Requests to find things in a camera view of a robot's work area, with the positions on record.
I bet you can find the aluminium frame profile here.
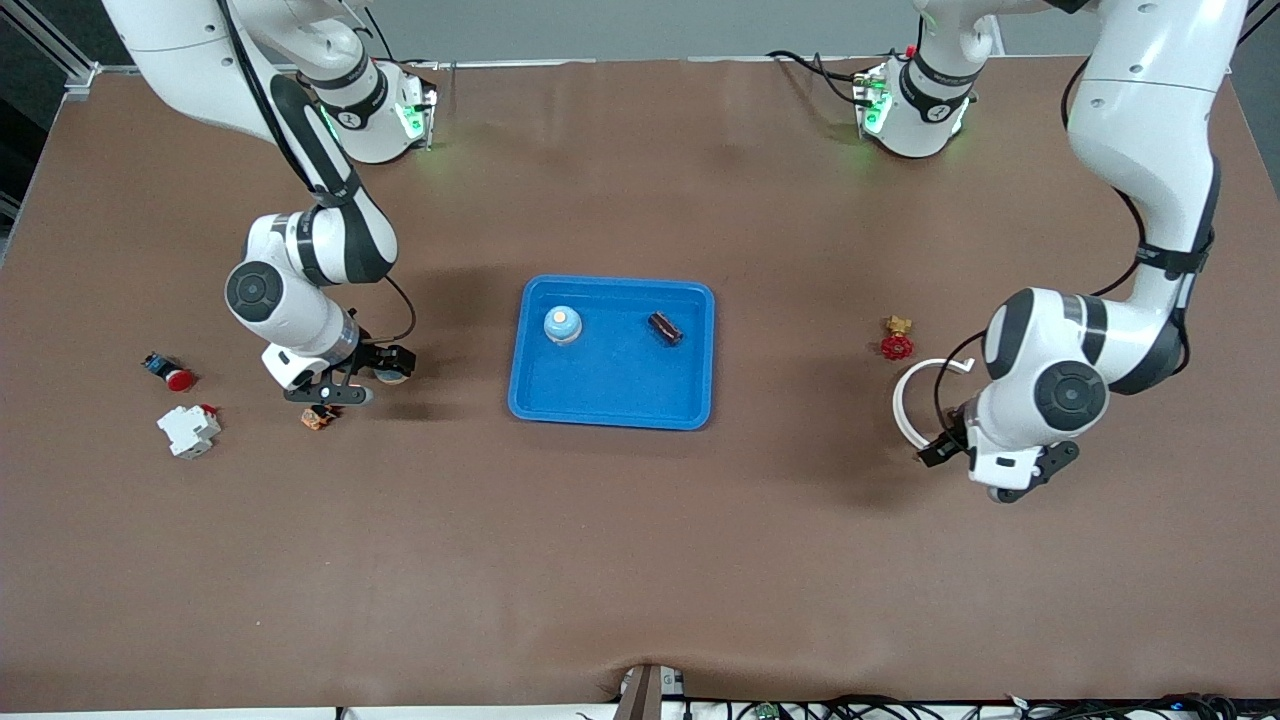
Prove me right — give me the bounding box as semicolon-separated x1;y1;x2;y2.
0;0;101;101

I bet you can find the black cable bundle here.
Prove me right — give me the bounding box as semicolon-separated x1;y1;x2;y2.
690;693;1280;720

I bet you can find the white curved plastic clamp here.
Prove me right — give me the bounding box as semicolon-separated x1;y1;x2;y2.
892;357;976;453

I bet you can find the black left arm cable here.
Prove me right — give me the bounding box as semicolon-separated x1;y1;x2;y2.
933;55;1216;441

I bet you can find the red mushroom push button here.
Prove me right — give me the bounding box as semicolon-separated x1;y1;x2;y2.
141;352;197;393

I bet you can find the black arm base cable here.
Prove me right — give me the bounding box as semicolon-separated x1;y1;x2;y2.
767;48;863;107

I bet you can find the blue plastic tray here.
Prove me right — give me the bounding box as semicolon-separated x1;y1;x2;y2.
507;275;717;432

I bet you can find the white circuit breaker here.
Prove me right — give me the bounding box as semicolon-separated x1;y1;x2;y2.
156;403;223;460

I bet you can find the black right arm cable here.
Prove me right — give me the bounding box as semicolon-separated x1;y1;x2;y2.
215;0;417;346

